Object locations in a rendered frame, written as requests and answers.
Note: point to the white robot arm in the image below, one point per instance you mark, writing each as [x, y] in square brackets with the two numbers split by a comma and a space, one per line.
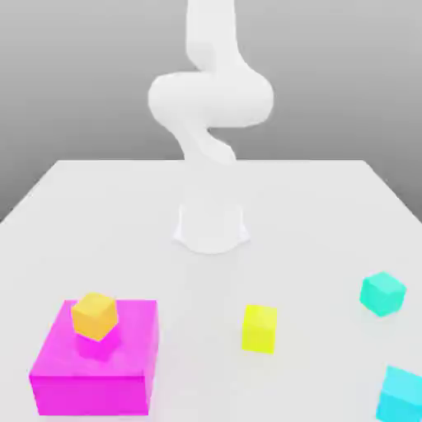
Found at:
[211, 99]

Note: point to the small yellow cube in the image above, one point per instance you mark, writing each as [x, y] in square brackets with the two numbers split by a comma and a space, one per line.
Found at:
[259, 329]

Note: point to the small orange cube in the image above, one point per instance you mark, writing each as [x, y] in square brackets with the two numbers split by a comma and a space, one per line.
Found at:
[94, 315]

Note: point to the small magenta cube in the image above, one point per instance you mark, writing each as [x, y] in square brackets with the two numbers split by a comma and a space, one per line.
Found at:
[95, 349]

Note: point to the small teal cube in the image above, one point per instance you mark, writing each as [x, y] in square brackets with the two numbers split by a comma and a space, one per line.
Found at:
[382, 295]

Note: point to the small cyan cube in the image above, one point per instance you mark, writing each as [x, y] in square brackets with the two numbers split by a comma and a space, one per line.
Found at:
[400, 395]

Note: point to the large magenta box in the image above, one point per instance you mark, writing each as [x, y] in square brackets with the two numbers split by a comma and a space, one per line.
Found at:
[99, 385]

